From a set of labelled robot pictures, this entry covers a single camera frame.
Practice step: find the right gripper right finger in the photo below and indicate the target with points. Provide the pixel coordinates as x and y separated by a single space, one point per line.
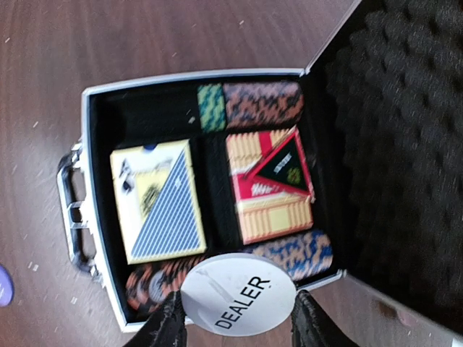
311 326

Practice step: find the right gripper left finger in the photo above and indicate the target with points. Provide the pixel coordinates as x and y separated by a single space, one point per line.
165 327

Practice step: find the white dealer button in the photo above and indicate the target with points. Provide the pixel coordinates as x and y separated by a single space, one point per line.
237 295

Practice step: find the blue yellow card deck box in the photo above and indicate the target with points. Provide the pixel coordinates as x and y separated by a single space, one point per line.
156 201

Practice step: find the red card deck box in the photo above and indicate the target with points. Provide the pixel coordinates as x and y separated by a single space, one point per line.
263 213

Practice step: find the aluminium poker case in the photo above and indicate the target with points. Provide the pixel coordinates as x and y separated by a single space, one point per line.
381 129

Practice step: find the red black triangle token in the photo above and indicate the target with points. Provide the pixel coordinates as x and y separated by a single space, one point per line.
285 167

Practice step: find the chip row in case right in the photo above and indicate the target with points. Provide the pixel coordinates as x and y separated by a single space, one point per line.
301 256

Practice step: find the chip row in case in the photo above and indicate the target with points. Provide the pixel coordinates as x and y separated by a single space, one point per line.
301 256
249 105

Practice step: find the purple small blind button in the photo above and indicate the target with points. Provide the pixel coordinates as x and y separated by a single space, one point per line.
6 287

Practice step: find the chip row in case left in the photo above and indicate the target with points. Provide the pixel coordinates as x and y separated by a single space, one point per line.
249 105

